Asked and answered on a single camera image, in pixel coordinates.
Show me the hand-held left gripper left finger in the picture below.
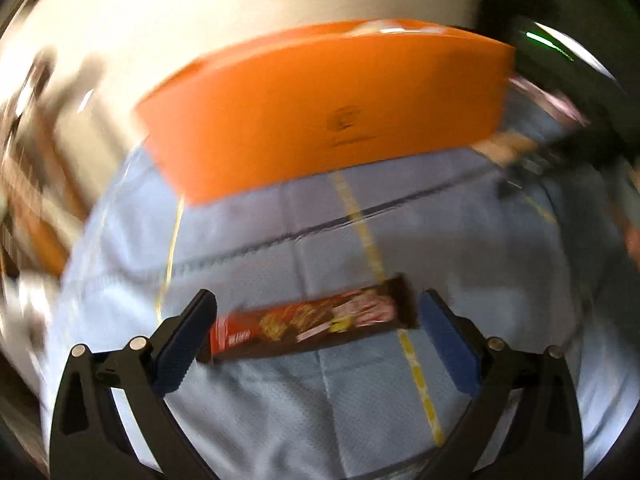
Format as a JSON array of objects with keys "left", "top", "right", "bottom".
[{"left": 49, "top": 289, "right": 217, "bottom": 480}]

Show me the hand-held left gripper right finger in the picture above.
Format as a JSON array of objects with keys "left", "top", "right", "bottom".
[{"left": 419, "top": 289, "right": 586, "bottom": 480}]

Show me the brown and red chocolate bar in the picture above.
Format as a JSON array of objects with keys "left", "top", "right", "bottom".
[{"left": 197, "top": 275, "right": 422, "bottom": 364}]

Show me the orange cardboard box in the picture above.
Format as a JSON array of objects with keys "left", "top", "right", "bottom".
[{"left": 135, "top": 20, "right": 518, "bottom": 207}]

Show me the pink striped cloth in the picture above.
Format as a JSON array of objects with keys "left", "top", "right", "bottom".
[{"left": 506, "top": 75, "right": 592, "bottom": 128}]

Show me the blue checked tablecloth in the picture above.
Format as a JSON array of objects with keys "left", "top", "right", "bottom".
[{"left": 42, "top": 145, "right": 640, "bottom": 480}]

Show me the tan snack packet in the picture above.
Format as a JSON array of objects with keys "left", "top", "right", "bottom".
[{"left": 472, "top": 131, "right": 547, "bottom": 167}]

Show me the carved light wooden chair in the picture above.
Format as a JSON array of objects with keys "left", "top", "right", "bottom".
[{"left": 0, "top": 57, "right": 88, "bottom": 273}]

